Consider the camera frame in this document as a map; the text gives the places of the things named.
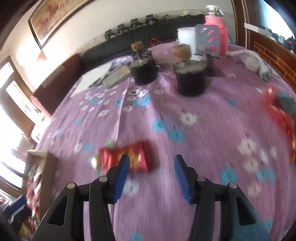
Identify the cardboard box tray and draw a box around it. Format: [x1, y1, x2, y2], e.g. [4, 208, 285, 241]
[22, 150, 58, 219]

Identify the red foil snack packet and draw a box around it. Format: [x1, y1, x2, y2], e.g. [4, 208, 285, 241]
[96, 141, 155, 173]

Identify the wooden glass door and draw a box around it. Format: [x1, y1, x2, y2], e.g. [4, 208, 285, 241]
[0, 55, 38, 197]

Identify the red black packet at edge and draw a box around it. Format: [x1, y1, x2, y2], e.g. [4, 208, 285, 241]
[262, 85, 295, 164]

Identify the maroon armchair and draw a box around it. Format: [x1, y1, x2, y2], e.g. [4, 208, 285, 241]
[30, 54, 82, 117]

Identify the white paper sheet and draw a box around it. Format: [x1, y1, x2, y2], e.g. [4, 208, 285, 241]
[70, 62, 112, 98]

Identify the black pen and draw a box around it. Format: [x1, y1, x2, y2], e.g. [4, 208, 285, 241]
[88, 66, 115, 88]

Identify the black jar with cork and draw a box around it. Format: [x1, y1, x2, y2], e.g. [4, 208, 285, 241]
[128, 41, 159, 86]
[172, 44, 207, 97]

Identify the small booklet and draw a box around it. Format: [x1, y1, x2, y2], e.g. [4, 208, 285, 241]
[102, 66, 131, 89]

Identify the white crumpled cloth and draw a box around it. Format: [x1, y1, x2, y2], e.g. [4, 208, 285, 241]
[225, 49, 270, 82]

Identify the white plastic container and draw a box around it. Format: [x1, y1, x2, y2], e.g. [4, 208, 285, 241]
[177, 27, 196, 55]

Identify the wooden sideboard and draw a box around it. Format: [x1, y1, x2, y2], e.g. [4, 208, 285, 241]
[231, 1, 295, 90]

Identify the red ribbon bag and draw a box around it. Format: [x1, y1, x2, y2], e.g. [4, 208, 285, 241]
[150, 38, 162, 47]

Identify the pink knitted bottle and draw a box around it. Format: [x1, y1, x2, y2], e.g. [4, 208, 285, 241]
[203, 4, 228, 56]

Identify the black sofa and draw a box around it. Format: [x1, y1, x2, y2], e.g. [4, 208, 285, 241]
[79, 14, 209, 72]

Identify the framed wall painting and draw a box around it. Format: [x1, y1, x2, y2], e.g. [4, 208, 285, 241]
[28, 0, 91, 48]

